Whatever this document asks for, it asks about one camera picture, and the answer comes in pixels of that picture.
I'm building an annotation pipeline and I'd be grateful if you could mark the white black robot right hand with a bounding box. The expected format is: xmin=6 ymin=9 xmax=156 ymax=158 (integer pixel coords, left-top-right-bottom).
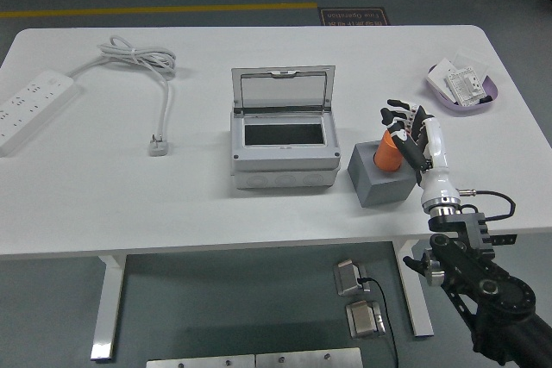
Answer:
xmin=379 ymin=98 xmax=461 ymax=210

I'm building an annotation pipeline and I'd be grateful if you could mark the orange cylindrical battery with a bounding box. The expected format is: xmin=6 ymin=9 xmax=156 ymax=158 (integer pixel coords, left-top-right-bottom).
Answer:
xmin=373 ymin=129 xmax=405 ymax=172

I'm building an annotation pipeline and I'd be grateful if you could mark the grey plastic junction box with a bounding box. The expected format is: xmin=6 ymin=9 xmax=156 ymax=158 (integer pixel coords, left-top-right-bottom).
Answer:
xmin=229 ymin=107 xmax=342 ymax=190

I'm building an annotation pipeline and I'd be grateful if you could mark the clear hinged box lid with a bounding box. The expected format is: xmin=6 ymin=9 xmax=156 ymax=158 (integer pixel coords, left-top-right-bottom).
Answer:
xmin=230 ymin=65 xmax=336 ymax=117

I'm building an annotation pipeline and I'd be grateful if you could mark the grey cube holder block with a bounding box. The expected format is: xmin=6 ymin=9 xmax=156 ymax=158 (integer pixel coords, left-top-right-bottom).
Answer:
xmin=347 ymin=140 xmax=422 ymax=209

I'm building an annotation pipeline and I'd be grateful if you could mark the purple plastic tray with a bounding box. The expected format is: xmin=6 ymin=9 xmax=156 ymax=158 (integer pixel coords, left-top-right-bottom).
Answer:
xmin=420 ymin=64 xmax=500 ymax=117

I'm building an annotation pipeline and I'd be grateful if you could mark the white printed socket module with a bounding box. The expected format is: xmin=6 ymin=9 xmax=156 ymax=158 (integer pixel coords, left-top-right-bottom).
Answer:
xmin=443 ymin=65 xmax=486 ymax=107

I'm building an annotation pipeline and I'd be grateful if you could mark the clear plastic packet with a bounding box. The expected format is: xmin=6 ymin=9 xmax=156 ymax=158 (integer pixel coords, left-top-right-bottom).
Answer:
xmin=450 ymin=47 xmax=491 ymax=80

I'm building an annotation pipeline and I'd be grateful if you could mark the white table leg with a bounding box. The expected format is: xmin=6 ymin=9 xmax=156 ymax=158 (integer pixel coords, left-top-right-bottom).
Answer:
xmin=392 ymin=240 xmax=435 ymax=338
xmin=90 ymin=254 xmax=129 ymax=363

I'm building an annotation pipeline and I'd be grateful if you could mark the silver foot pedal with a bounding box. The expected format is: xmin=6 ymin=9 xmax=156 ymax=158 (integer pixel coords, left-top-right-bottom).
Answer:
xmin=332 ymin=259 xmax=372 ymax=298
xmin=344 ymin=300 xmax=387 ymax=340

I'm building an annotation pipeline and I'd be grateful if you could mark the dark floor sign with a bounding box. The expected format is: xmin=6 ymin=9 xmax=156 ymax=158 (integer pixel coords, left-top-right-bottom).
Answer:
xmin=317 ymin=6 xmax=392 ymax=27

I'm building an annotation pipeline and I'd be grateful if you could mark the yellow floor tape line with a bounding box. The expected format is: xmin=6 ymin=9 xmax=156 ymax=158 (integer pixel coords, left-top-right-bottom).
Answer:
xmin=0 ymin=2 xmax=319 ymax=19

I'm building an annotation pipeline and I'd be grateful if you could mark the white power strip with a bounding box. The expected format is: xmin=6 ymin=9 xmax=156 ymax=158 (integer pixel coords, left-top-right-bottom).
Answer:
xmin=0 ymin=69 xmax=81 ymax=158

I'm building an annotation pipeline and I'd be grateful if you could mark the blank white switch plate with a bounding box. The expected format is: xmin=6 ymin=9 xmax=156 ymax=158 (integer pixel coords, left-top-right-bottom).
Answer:
xmin=425 ymin=57 xmax=458 ymax=97

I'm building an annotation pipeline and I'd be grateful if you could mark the black pedal cable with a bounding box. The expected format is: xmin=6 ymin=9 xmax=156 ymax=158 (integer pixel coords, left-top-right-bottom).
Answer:
xmin=357 ymin=276 xmax=400 ymax=368

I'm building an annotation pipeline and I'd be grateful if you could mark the white power cable with plug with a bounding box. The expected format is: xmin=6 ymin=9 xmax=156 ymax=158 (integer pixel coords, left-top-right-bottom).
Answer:
xmin=67 ymin=35 xmax=178 ymax=158

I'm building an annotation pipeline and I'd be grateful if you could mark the grey metal base plate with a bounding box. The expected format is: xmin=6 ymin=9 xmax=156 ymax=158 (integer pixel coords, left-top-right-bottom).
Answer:
xmin=145 ymin=353 xmax=256 ymax=368

